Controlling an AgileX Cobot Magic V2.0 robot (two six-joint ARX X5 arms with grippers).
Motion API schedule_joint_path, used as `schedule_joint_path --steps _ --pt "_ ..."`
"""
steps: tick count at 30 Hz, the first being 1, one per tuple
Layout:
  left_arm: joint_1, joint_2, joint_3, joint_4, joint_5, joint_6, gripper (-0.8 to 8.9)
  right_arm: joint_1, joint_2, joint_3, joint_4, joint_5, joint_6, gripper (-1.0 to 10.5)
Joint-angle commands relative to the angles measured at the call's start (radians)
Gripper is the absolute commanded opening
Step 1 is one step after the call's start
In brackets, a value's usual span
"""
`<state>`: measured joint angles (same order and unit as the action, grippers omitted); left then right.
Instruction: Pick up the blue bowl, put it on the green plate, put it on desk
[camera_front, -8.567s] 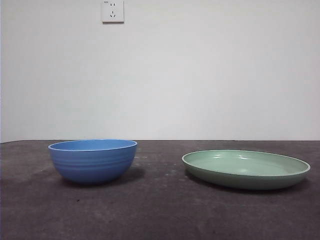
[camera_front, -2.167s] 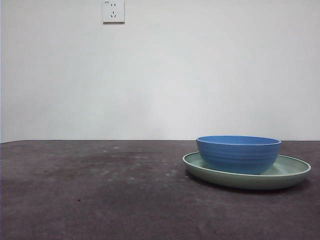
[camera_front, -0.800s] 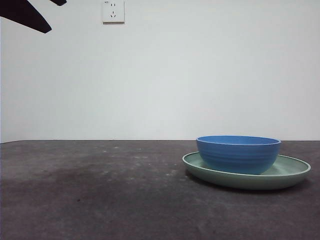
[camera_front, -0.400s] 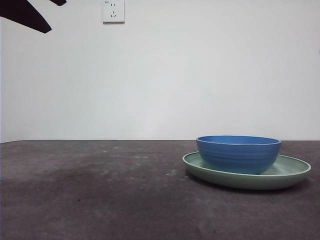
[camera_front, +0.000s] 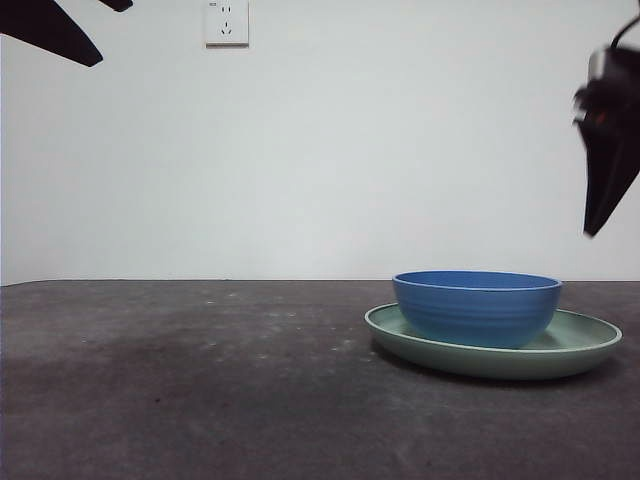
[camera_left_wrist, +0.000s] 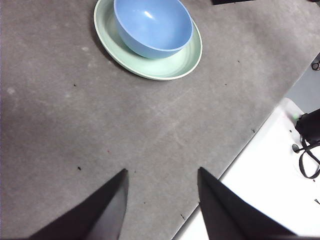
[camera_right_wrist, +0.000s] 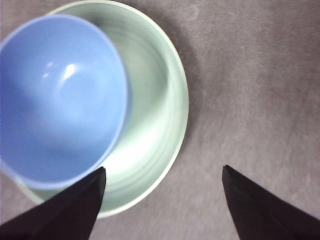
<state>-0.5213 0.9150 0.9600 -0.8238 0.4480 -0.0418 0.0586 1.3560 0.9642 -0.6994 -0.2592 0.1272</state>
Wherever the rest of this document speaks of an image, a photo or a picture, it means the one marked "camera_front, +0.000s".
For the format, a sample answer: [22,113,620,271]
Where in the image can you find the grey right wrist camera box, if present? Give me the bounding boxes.
[588,48,614,80]

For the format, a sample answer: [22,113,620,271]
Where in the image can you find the white wall socket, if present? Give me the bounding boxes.
[203,0,251,50]

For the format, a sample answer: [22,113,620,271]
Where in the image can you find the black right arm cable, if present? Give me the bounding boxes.
[610,13,640,52]

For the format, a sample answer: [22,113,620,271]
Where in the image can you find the green round plate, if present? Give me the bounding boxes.
[363,302,624,381]

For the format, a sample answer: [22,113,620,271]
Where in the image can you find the blue ribbed bowl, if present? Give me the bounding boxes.
[391,269,564,350]

